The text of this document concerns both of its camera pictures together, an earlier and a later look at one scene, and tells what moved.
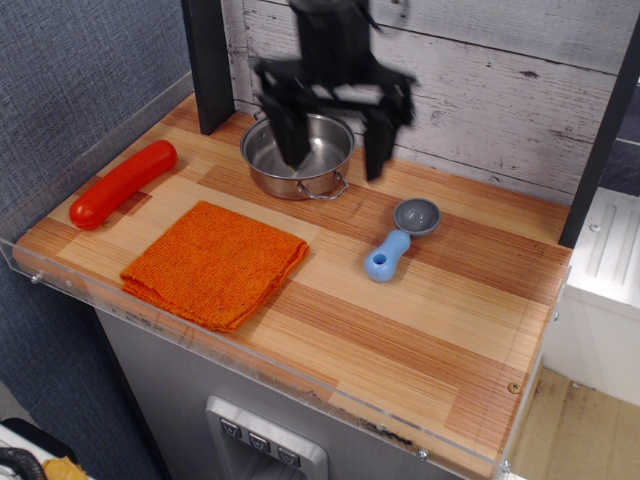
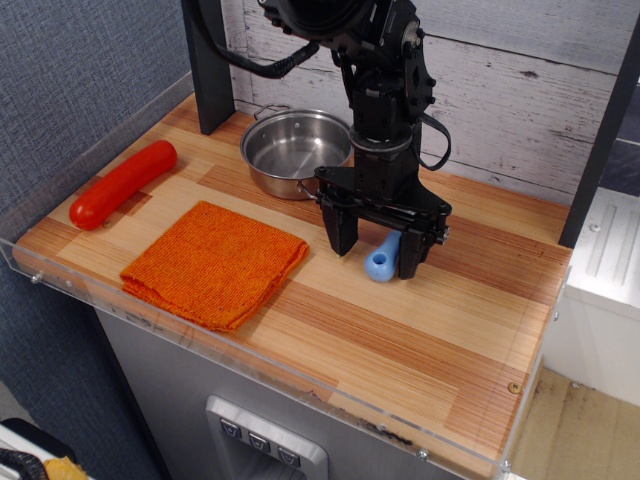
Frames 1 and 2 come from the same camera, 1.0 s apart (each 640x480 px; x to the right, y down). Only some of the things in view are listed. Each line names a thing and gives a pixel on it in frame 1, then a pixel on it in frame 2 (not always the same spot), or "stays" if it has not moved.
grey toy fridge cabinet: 169,383 stays
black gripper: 334,64 to 384,188
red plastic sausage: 156,159 stays
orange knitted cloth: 215,266 stays
